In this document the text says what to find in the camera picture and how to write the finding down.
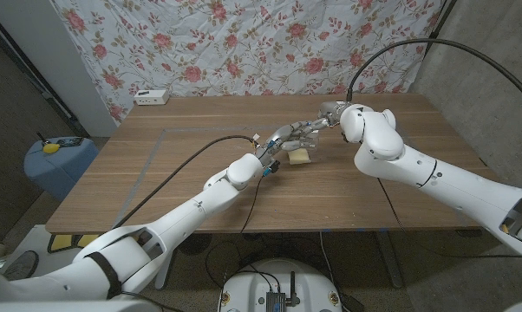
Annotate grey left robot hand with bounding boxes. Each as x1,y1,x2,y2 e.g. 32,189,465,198
254,120,321,178

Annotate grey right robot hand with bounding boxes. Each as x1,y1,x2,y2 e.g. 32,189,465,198
310,101,353,131

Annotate yellow sponge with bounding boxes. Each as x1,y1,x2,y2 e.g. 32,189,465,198
286,148,313,166

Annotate floral rose backdrop cloth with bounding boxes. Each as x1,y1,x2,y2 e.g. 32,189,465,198
52,0,444,125

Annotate black stand pole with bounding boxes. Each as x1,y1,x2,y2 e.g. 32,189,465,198
423,0,458,57

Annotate white power strip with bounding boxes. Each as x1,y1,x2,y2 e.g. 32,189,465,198
133,88,171,107

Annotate black round disc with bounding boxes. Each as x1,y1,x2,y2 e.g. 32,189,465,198
178,233,212,256

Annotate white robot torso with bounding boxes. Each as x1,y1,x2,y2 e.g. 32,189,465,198
217,258,343,312

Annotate black antenna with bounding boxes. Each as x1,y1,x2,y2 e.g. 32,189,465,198
285,271,300,307

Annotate grey table leg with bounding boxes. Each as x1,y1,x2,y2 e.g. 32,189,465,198
373,231,404,289

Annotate grey computer box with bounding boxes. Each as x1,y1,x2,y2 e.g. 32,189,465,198
265,290,287,312

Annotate white table leg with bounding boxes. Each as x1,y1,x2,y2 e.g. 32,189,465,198
153,249,178,290

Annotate black flat device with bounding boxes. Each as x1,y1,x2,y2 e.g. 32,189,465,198
55,136,85,147

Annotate blue round stool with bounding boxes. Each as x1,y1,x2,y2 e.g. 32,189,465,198
23,136,100,201

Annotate yellow black floor mat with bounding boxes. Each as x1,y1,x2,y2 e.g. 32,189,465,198
47,233,100,255

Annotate grey shoe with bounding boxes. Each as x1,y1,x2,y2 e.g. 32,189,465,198
3,250,40,281

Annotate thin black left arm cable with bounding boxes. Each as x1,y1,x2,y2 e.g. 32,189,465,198
217,175,264,312

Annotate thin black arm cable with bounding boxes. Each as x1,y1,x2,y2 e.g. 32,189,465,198
217,175,264,312
375,177,522,260

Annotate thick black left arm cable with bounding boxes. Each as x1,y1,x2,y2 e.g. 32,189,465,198
111,134,258,230

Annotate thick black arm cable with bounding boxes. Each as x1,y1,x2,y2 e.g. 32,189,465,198
346,37,522,112
111,134,258,230

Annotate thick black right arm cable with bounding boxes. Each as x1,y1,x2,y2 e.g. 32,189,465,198
346,37,522,112

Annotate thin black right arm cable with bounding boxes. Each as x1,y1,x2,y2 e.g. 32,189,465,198
375,177,522,260

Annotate black floor cable loop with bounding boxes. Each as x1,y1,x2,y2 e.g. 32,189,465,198
204,240,245,290

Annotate black diagonal door frame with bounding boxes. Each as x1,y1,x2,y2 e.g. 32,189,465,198
0,15,91,139

